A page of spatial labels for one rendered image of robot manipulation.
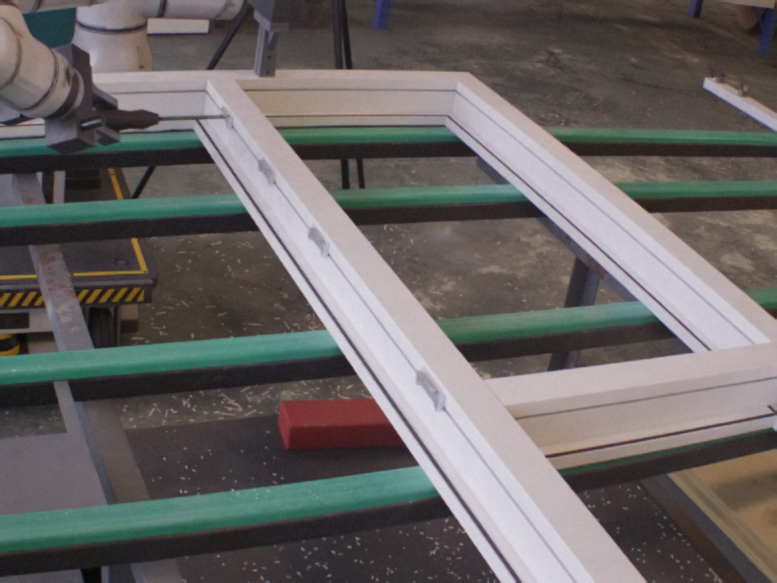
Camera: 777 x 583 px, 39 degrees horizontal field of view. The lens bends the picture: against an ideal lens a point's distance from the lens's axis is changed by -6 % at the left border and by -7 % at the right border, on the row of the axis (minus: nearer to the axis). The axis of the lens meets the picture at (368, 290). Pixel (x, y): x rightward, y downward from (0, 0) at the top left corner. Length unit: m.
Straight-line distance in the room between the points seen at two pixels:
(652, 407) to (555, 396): 0.13
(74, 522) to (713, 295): 0.78
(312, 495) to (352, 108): 0.93
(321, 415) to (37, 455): 0.57
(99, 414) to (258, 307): 1.88
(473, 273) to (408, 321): 2.21
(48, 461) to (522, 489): 0.41
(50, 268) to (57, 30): 1.12
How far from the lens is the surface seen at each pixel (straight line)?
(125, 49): 2.31
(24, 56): 1.30
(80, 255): 2.49
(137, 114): 1.57
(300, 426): 1.48
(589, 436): 1.12
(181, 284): 3.06
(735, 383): 1.22
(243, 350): 1.18
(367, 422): 1.51
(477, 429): 0.99
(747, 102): 2.52
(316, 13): 5.44
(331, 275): 1.26
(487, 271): 3.37
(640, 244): 1.47
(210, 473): 1.45
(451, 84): 1.87
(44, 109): 1.38
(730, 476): 1.58
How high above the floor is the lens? 1.49
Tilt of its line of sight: 28 degrees down
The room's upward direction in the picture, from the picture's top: 9 degrees clockwise
